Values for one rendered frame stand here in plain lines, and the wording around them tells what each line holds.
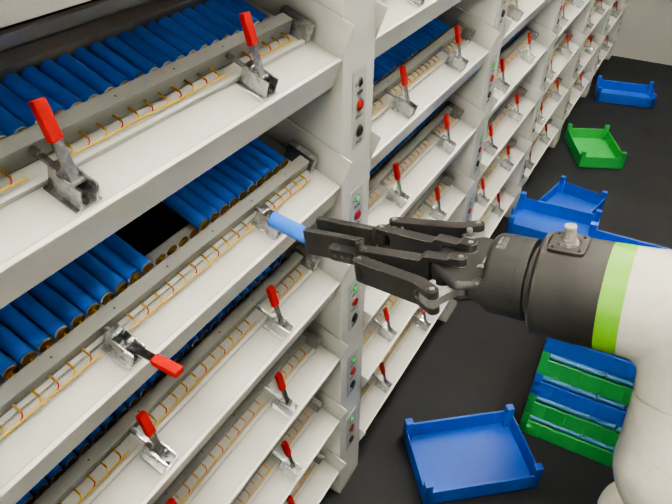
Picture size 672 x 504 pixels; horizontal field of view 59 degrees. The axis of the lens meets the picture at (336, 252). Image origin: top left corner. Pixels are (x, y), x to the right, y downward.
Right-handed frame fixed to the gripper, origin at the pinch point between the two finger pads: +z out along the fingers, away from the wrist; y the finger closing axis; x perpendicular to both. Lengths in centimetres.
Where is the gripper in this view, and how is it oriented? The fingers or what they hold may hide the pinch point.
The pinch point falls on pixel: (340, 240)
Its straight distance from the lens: 62.4
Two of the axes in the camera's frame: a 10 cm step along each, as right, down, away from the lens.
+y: -5.1, 5.3, -6.8
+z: -8.5, -1.9, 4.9
